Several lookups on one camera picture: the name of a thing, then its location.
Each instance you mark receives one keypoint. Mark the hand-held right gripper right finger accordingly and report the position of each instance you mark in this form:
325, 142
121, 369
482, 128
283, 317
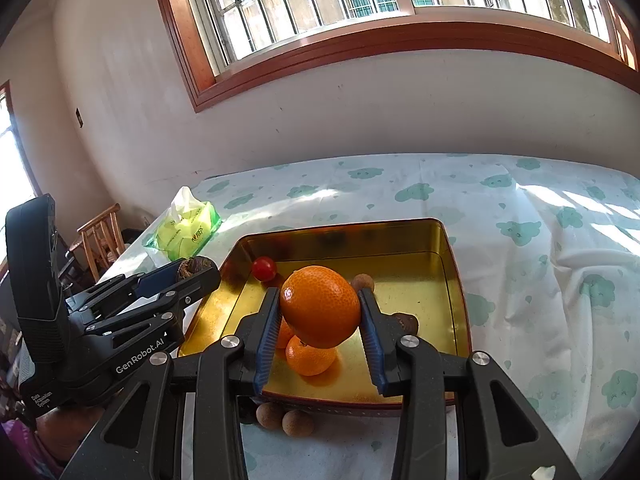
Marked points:
372, 347

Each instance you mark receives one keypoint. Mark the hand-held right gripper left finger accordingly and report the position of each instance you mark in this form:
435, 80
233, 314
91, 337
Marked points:
265, 345

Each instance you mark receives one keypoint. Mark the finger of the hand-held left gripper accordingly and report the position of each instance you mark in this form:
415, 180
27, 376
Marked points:
155, 280
197, 285

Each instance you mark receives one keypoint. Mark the dark brown water chestnut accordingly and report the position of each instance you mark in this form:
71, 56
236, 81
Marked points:
406, 321
195, 266

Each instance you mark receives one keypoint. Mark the orange mandarin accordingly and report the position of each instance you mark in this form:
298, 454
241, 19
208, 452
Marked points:
310, 357
284, 335
320, 307

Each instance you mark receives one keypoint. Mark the gold metal tin tray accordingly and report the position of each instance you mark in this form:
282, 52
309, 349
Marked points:
410, 280

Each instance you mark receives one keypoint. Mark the person's left forearm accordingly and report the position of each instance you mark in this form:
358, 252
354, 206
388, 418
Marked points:
65, 430

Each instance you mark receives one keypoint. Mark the green tissue pack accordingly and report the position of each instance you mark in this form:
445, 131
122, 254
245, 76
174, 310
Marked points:
187, 230

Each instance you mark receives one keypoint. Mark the tan longan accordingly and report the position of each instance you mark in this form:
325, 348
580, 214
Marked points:
364, 282
270, 415
298, 423

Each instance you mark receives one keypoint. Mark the wooden chair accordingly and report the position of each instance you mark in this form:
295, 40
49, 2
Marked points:
100, 240

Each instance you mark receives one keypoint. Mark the red cherry tomato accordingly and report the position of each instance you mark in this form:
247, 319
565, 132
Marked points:
264, 268

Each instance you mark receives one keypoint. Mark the narrow wooden framed window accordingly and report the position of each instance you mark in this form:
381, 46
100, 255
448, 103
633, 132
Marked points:
7, 160

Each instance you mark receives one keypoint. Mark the purple patterned clothing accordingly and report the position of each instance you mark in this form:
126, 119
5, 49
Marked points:
20, 447

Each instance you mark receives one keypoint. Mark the white cloud print bed sheet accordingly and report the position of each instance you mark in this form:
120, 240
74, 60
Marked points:
525, 260

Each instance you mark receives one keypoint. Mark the dark wall switch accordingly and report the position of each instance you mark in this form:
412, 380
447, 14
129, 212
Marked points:
79, 116

